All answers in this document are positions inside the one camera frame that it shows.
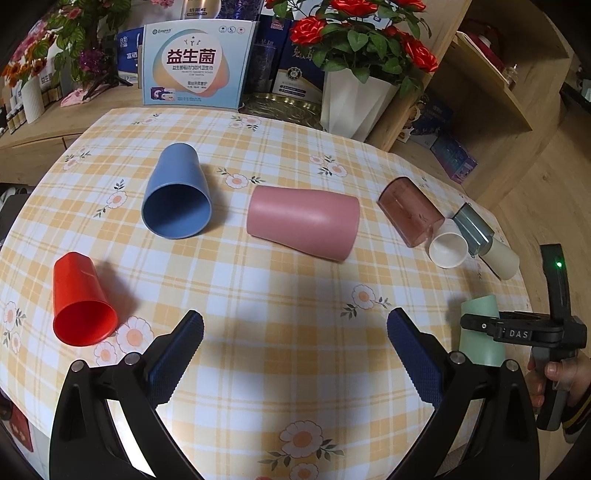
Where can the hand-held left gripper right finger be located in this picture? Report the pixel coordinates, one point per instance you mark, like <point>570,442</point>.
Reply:
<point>415,362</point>

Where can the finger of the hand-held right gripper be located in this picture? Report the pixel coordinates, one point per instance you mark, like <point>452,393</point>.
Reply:
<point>517,333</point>

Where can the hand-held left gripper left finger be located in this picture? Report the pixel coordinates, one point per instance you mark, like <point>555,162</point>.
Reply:
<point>178,357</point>

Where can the mint green cup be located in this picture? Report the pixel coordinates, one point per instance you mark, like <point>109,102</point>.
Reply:
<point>480,353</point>

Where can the cream cup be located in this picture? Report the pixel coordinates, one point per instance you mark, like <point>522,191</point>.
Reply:
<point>504,261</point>

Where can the small white cup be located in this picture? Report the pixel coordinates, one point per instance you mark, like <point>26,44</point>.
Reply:
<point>445,253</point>

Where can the translucent grey cup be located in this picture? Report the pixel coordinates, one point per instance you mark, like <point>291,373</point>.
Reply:
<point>471,226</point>

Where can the red cup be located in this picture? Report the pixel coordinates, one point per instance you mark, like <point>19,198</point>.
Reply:
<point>74,286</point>

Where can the translucent brown cup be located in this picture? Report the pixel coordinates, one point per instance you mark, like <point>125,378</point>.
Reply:
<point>406,207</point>

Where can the blue cup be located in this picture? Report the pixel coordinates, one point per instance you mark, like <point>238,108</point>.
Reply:
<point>175,177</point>

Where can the pink cup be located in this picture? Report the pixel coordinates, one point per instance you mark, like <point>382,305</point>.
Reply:
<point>300,217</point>

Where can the person's right hand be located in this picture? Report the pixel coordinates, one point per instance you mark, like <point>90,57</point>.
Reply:
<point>575,374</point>

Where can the yellow plaid floral tablecloth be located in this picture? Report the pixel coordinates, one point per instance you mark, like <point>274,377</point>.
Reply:
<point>277,295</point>

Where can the purple printed box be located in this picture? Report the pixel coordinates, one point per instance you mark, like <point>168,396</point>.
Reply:
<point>455,157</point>

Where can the wooden shelf unit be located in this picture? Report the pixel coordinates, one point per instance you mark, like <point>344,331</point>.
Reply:
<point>466,106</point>

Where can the red object in shelf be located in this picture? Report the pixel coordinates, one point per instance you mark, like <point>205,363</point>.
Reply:
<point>482,46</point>

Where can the white faceted vase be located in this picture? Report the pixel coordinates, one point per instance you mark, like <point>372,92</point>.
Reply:
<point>355,104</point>

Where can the gold embossed tray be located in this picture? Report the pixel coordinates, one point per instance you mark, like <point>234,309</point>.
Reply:
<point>281,108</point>

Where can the row of small bottles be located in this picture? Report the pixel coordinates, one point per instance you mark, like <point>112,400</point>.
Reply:
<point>11,113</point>

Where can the white ribbed vase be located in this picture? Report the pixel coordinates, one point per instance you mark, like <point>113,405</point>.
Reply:
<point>32,99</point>

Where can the light blue printed display box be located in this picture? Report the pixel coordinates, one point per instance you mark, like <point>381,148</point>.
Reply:
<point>198,60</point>

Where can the blue and white box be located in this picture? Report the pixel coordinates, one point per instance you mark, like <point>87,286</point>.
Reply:
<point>129,55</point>

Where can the dark blue box white emblem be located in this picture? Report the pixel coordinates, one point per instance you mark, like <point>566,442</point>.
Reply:
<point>300,74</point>

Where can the tall dark blue box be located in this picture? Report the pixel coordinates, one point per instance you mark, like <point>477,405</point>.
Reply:
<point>270,55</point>

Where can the red rose bouquet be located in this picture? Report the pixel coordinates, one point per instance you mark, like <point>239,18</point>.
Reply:
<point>369,37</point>

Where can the mixed artificial flower bouquet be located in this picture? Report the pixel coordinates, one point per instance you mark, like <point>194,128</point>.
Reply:
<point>69,32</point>

